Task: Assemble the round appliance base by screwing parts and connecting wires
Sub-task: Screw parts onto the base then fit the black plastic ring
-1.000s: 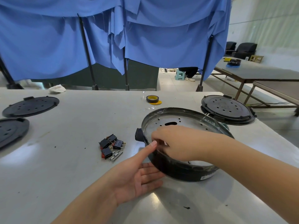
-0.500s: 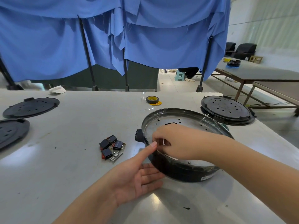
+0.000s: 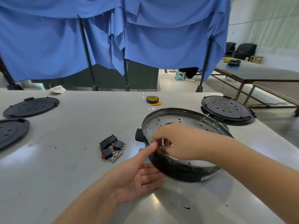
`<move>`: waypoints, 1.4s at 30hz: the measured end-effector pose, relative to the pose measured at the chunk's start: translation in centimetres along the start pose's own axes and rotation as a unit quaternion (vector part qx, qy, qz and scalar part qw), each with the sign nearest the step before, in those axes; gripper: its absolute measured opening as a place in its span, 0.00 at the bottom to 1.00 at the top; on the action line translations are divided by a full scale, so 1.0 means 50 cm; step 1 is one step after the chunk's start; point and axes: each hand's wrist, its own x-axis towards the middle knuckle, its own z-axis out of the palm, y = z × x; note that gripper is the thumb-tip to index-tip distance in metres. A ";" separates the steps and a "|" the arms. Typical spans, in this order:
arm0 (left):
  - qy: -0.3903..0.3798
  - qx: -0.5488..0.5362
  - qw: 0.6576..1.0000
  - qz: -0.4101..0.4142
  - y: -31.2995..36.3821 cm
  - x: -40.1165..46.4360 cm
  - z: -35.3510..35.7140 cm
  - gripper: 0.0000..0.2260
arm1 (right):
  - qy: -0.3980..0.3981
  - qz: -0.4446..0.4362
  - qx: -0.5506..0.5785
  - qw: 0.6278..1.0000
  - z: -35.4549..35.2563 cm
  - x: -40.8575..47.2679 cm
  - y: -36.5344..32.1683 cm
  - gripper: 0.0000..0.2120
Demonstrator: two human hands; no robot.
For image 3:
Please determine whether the black round perforated lid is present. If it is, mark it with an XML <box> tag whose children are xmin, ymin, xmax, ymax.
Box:
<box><xmin>0</xmin><ymin>118</ymin><xmax>30</xmax><ymax>150</ymax></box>
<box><xmin>200</xmin><ymin>95</ymin><xmax>257</xmax><ymax>126</ymax></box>
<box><xmin>2</xmin><ymin>97</ymin><xmax>60</xmax><ymax>119</ymax></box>

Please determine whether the black rocker switch red button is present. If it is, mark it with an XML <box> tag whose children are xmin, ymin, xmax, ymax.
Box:
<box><xmin>101</xmin><ymin>147</ymin><xmax>115</xmax><ymax>160</ymax></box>
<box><xmin>99</xmin><ymin>134</ymin><xmax>118</xmax><ymax>150</ymax></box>
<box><xmin>113</xmin><ymin>140</ymin><xmax>127</xmax><ymax>151</ymax></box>

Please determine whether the person's left hand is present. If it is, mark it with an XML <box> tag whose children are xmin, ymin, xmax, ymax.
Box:
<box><xmin>102</xmin><ymin>142</ymin><xmax>167</xmax><ymax>206</ymax></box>

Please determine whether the blue fabric curtain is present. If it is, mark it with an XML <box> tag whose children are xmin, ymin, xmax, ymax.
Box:
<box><xmin>0</xmin><ymin>0</ymin><xmax>232</xmax><ymax>82</ymax></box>

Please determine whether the black cooker base metal inside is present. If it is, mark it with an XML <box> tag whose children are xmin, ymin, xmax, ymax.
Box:
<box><xmin>135</xmin><ymin>107</ymin><xmax>234</xmax><ymax>183</ymax></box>

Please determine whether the black stand pole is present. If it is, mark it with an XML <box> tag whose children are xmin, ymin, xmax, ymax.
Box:
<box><xmin>0</xmin><ymin>53</ymin><xmax>24</xmax><ymax>91</ymax></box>
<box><xmin>123</xmin><ymin>48</ymin><xmax>130</xmax><ymax>92</ymax></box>
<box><xmin>195</xmin><ymin>35</ymin><xmax>214</xmax><ymax>93</ymax></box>
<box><xmin>77</xmin><ymin>14</ymin><xmax>99</xmax><ymax>91</ymax></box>

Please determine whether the dark green panel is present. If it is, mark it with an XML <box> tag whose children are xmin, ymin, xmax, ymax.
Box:
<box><xmin>30</xmin><ymin>60</ymin><xmax>160</xmax><ymax>92</ymax></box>

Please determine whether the brown frame grey table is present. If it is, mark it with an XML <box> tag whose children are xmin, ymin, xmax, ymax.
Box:
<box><xmin>211</xmin><ymin>58</ymin><xmax>299</xmax><ymax>101</ymax></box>

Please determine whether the yellow wooden stool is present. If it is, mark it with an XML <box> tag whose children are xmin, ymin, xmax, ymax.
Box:
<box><xmin>249</xmin><ymin>55</ymin><xmax>264</xmax><ymax>65</ymax></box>

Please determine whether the stack of black blue parts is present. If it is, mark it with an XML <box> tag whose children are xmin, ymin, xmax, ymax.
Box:
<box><xmin>226</xmin><ymin>59</ymin><xmax>242</xmax><ymax>69</ymax></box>

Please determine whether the person's left forearm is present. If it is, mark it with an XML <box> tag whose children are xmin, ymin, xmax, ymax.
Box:
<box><xmin>52</xmin><ymin>175</ymin><xmax>118</xmax><ymax>224</ymax></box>

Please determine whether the black floor cable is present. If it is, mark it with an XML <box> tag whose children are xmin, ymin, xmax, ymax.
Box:
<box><xmin>245</xmin><ymin>102</ymin><xmax>291</xmax><ymax>108</ymax></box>

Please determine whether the person's right hand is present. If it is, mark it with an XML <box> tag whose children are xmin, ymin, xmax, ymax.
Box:
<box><xmin>151</xmin><ymin>123</ymin><xmax>212</xmax><ymax>162</ymax></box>

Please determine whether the black armchair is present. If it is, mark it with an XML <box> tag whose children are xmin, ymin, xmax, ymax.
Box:
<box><xmin>231</xmin><ymin>43</ymin><xmax>257</xmax><ymax>61</ymax></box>
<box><xmin>225</xmin><ymin>42</ymin><xmax>236</xmax><ymax>58</ymax></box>

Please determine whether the person's right forearm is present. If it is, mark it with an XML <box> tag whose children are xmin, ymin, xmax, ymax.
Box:
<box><xmin>208</xmin><ymin>133</ymin><xmax>299</xmax><ymax>224</ymax></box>

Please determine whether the white crumpled cloth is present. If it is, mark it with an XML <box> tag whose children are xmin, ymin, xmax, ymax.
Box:
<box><xmin>48</xmin><ymin>85</ymin><xmax>67</xmax><ymax>94</ymax></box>

